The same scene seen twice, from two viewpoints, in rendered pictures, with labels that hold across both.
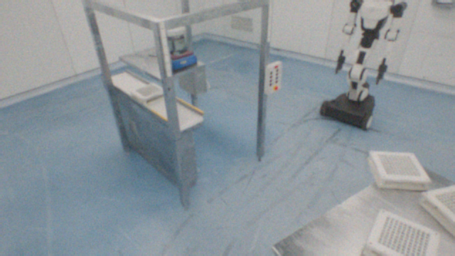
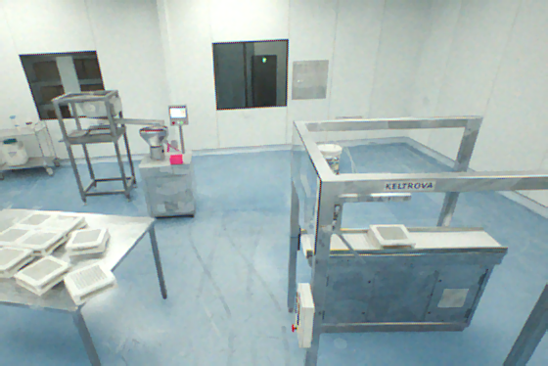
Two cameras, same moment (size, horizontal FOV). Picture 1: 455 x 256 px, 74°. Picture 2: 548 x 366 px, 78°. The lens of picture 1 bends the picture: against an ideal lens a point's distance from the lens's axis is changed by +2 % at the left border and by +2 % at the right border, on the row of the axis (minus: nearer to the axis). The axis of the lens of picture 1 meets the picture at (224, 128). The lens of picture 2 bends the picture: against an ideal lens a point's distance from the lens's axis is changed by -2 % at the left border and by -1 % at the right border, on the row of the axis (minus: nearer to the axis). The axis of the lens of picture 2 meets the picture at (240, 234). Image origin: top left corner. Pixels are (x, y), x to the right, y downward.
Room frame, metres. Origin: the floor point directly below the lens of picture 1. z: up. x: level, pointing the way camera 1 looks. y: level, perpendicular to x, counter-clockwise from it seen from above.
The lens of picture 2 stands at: (3.07, -1.49, 2.11)
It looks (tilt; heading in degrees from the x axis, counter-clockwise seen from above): 31 degrees down; 134
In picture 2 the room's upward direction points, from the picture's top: 3 degrees counter-clockwise
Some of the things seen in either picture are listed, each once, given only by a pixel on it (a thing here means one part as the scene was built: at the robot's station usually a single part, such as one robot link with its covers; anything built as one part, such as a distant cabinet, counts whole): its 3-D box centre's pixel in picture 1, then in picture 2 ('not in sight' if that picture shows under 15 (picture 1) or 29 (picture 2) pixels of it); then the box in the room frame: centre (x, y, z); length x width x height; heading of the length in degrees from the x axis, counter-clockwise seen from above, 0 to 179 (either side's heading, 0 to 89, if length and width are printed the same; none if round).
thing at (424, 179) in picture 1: (397, 166); (89, 278); (1.28, -0.97, 0.89); 0.25 x 0.24 x 0.02; 81
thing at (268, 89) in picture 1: (272, 77); (304, 315); (2.45, -0.44, 0.94); 0.17 x 0.06 x 0.26; 131
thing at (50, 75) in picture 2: not in sight; (67, 86); (-3.77, 1.19, 1.43); 1.32 x 0.01 x 1.11; 48
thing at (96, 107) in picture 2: not in sight; (115, 151); (-1.47, 0.72, 0.75); 1.43 x 1.06 x 1.50; 48
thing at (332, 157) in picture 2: not in sight; (327, 160); (2.08, 0.32, 1.43); 0.15 x 0.15 x 0.19
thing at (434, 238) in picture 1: (403, 240); (87, 237); (0.81, -0.75, 0.89); 0.25 x 0.24 x 0.02; 142
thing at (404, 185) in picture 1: (395, 173); (91, 284); (1.28, -0.97, 0.84); 0.24 x 0.24 x 0.02; 81
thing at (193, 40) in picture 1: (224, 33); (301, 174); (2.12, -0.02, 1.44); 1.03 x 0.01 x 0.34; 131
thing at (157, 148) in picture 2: not in sight; (160, 143); (-0.63, 0.93, 0.95); 0.49 x 0.36 x 0.37; 48
